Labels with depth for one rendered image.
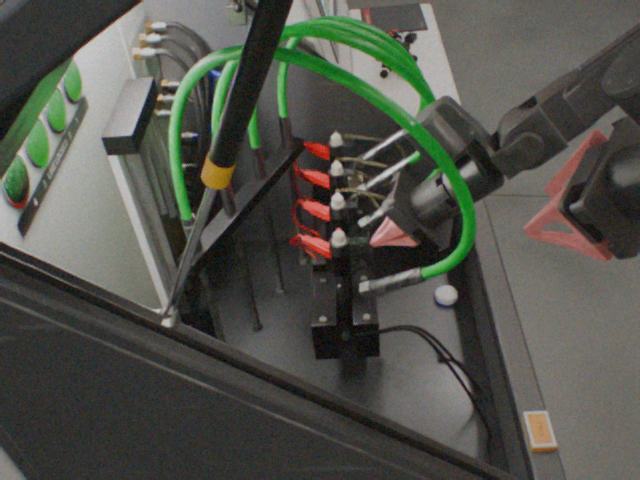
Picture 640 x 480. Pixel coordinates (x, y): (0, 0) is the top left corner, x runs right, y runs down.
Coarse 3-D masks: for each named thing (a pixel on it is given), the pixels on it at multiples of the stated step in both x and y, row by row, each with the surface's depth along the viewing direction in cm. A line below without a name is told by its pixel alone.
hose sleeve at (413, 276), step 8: (400, 272) 79; (408, 272) 78; (416, 272) 77; (376, 280) 81; (384, 280) 80; (392, 280) 79; (400, 280) 78; (408, 280) 77; (416, 280) 77; (424, 280) 77; (376, 288) 81; (384, 288) 80; (392, 288) 79
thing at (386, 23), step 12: (372, 12) 172; (384, 12) 172; (396, 12) 171; (408, 12) 171; (420, 12) 170; (372, 24) 167; (384, 24) 166; (396, 24) 166; (408, 24) 165; (420, 24) 165
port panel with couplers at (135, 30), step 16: (128, 16) 92; (144, 16) 99; (128, 32) 91; (144, 32) 99; (128, 48) 91; (144, 48) 93; (128, 64) 92; (144, 64) 98; (160, 80) 106; (176, 80) 106; (160, 96) 103; (160, 112) 99; (160, 128) 104
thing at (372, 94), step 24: (240, 48) 66; (192, 72) 70; (336, 72) 63; (384, 96) 63; (408, 120) 63; (432, 144) 64; (456, 168) 65; (456, 192) 66; (192, 216) 88; (456, 264) 73
